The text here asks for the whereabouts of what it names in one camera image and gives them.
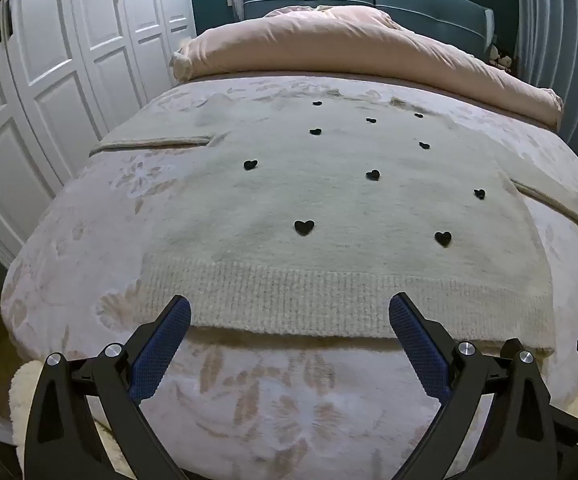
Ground grey curtain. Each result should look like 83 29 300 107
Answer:
514 0 578 176

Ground pink duvet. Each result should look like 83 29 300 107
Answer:
170 5 564 131

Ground white panelled wardrobe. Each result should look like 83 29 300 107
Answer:
0 0 197 267

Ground small stuffed toys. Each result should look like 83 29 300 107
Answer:
488 45 516 72

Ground white fluffy rug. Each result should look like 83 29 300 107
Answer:
8 359 120 463

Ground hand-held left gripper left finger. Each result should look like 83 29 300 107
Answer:
23 294 192 480

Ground bed with floral cover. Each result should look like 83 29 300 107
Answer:
0 76 578 477

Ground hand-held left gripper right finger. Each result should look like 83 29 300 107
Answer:
388 291 567 480

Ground cream sweater with black hearts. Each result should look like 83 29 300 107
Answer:
89 87 578 357

